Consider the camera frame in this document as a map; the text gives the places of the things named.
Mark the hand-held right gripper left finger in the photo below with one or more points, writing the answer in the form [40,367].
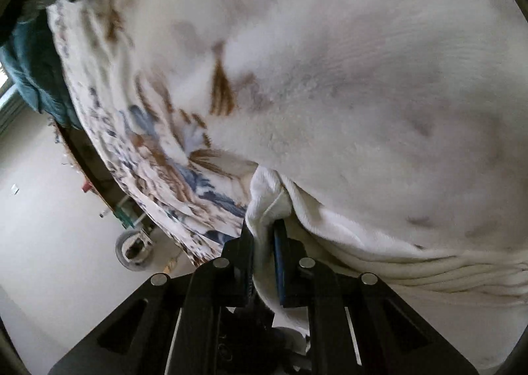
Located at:
[239,263]

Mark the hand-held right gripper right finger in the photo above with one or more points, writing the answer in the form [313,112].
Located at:
[280,267]

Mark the white pants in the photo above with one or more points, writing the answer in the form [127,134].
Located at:
[371,263]

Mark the white round bucket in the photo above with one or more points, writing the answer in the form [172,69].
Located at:
[134,251]

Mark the green plastic item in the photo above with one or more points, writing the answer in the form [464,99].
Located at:
[126,214]

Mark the floral printed blanket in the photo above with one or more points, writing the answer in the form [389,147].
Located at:
[330,90]

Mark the teal cloth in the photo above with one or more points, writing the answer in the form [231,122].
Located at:
[37,78]

